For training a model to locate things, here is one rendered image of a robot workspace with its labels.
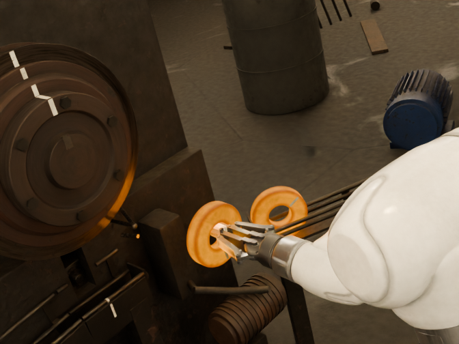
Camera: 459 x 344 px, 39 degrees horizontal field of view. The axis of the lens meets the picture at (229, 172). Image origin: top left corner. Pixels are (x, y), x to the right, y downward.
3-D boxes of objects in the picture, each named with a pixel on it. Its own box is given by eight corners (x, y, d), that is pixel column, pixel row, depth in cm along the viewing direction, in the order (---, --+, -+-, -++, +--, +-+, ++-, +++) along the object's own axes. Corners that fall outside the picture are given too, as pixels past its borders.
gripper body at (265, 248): (272, 279, 137) (240, 265, 143) (297, 257, 142) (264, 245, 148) (267, 250, 133) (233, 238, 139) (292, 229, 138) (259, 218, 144)
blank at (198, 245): (177, 226, 145) (187, 231, 142) (223, 187, 153) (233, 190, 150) (197, 276, 153) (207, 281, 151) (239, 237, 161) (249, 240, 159)
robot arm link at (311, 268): (296, 297, 134) (330, 253, 141) (360, 325, 124) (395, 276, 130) (282, 263, 128) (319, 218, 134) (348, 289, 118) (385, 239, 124)
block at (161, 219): (158, 291, 183) (133, 220, 172) (177, 275, 187) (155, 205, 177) (183, 303, 175) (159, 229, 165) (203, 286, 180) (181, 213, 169)
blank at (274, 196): (279, 244, 183) (281, 250, 180) (238, 216, 177) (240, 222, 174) (315, 205, 180) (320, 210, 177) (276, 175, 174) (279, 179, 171)
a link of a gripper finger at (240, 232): (261, 237, 141) (266, 234, 141) (225, 223, 148) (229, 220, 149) (264, 252, 142) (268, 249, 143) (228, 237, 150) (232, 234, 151)
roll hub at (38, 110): (28, 246, 135) (-25, 125, 123) (130, 182, 152) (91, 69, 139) (42, 253, 132) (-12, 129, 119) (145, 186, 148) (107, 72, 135)
